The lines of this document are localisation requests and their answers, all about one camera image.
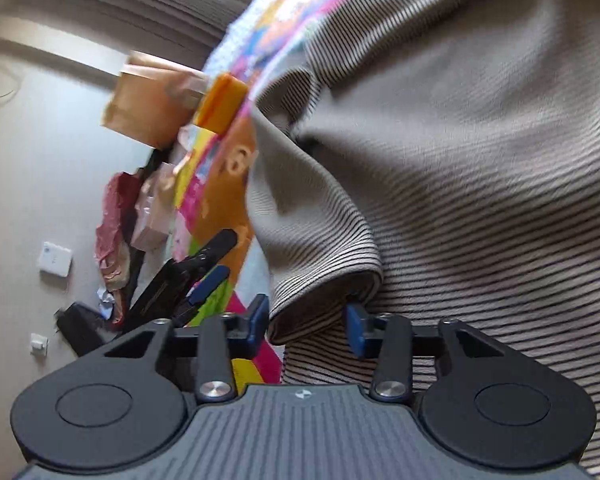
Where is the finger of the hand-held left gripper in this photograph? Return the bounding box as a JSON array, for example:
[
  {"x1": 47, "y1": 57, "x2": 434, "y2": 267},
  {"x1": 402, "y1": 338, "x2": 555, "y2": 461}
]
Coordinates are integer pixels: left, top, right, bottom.
[
  {"x1": 172, "y1": 265, "x2": 231, "y2": 328},
  {"x1": 177, "y1": 228, "x2": 239, "y2": 273}
]

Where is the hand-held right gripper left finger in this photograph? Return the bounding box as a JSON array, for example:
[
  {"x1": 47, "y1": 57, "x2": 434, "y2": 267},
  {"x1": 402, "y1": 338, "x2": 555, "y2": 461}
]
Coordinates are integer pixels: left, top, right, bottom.
[{"x1": 77, "y1": 294, "x2": 271, "y2": 404}]

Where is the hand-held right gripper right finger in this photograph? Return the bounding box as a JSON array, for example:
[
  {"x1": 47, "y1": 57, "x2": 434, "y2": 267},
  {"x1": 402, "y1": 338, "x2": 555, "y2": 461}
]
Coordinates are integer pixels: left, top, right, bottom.
[{"x1": 344, "y1": 302, "x2": 536, "y2": 404}]

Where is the striped grey towel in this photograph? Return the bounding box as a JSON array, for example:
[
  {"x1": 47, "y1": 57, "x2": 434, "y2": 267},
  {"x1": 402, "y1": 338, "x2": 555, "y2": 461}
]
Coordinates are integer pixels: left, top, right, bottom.
[{"x1": 245, "y1": 0, "x2": 600, "y2": 480}]

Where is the colourful printed blanket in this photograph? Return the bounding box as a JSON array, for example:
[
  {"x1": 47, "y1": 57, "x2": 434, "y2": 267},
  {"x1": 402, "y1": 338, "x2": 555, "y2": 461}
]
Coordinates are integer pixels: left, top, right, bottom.
[{"x1": 172, "y1": 0, "x2": 376, "y2": 386}]

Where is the crumpled white paper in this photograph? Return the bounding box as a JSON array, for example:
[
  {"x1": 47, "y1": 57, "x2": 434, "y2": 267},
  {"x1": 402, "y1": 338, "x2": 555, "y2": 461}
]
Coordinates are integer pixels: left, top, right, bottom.
[{"x1": 95, "y1": 287, "x2": 117, "y2": 321}]

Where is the pink gift box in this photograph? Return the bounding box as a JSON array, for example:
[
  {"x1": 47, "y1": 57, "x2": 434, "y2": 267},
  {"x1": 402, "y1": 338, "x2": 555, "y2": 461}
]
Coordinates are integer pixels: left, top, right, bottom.
[{"x1": 130, "y1": 162, "x2": 181, "y2": 252}]

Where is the red crumpled cloth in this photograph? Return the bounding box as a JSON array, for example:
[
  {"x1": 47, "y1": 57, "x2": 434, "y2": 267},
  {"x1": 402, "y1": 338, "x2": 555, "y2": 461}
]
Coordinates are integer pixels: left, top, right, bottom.
[{"x1": 94, "y1": 172, "x2": 142, "y2": 292}]

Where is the black bag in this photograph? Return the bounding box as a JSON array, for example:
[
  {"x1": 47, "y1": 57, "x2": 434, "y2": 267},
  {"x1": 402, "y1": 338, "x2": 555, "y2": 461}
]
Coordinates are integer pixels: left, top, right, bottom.
[{"x1": 54, "y1": 302, "x2": 118, "y2": 357}]

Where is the black cloth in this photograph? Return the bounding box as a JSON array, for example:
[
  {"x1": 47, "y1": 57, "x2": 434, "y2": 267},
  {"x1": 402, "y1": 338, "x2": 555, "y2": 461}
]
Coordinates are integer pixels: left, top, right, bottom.
[{"x1": 122, "y1": 149, "x2": 167, "y2": 313}]

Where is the orange round container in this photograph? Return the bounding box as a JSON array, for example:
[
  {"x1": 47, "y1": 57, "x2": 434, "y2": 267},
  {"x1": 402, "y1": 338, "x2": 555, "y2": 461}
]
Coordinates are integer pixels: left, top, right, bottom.
[{"x1": 192, "y1": 74, "x2": 249, "y2": 134}]

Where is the brown paper bag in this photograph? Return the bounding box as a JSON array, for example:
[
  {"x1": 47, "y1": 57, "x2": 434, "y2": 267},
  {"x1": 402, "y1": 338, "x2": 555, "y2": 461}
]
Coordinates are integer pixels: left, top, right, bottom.
[{"x1": 100, "y1": 50, "x2": 211, "y2": 151}]

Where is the grey curtain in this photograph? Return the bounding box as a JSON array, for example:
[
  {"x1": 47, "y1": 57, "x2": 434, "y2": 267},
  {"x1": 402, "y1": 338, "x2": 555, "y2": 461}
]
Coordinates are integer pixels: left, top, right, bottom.
[{"x1": 35, "y1": 0, "x2": 251, "y2": 66}]

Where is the white wall socket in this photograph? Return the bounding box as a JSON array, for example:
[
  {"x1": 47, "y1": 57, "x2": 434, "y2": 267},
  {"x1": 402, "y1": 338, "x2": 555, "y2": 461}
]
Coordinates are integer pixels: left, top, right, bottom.
[{"x1": 36, "y1": 241, "x2": 74, "y2": 277}]

